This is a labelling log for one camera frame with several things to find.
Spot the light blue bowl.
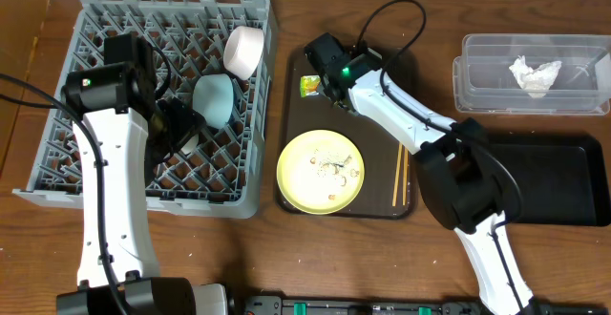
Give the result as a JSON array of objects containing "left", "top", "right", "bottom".
[{"left": 192, "top": 73, "right": 234, "bottom": 130}]

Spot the pale green cup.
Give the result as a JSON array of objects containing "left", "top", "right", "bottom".
[{"left": 180, "top": 135, "right": 200, "bottom": 156}]

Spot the pink bowl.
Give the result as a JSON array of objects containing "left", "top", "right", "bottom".
[{"left": 223, "top": 26, "right": 264, "bottom": 80}]

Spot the black plastic tray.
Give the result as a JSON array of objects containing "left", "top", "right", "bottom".
[{"left": 490, "top": 134, "right": 610, "bottom": 226}]

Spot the clear plastic container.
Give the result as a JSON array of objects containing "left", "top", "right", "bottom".
[{"left": 453, "top": 33, "right": 610, "bottom": 116}]

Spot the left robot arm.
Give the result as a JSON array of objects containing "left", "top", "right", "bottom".
[{"left": 56, "top": 62, "right": 230, "bottom": 315}]

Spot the wooden chopstick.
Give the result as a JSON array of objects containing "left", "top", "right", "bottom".
[
  {"left": 391, "top": 144, "right": 404, "bottom": 207},
  {"left": 402, "top": 147, "right": 409, "bottom": 206}
]

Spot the grey plastic dishwasher rack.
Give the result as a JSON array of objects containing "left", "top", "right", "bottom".
[{"left": 12, "top": 0, "right": 280, "bottom": 220}]

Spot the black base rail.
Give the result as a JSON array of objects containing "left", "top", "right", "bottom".
[{"left": 242, "top": 295, "right": 610, "bottom": 315}]

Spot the yellow plate with scraps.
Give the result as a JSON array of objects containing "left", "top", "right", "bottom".
[{"left": 276, "top": 130, "right": 365, "bottom": 215}]

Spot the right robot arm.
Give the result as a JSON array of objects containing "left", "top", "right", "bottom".
[{"left": 306, "top": 50, "right": 535, "bottom": 314}]

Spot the dark brown serving tray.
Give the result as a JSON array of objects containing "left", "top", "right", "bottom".
[{"left": 279, "top": 48, "right": 418, "bottom": 220}]

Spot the green orange snack wrapper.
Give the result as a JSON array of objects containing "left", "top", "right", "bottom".
[{"left": 300, "top": 75, "right": 321, "bottom": 97}]

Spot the white tissue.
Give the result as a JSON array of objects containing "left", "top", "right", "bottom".
[{"left": 509, "top": 55, "right": 562, "bottom": 98}]

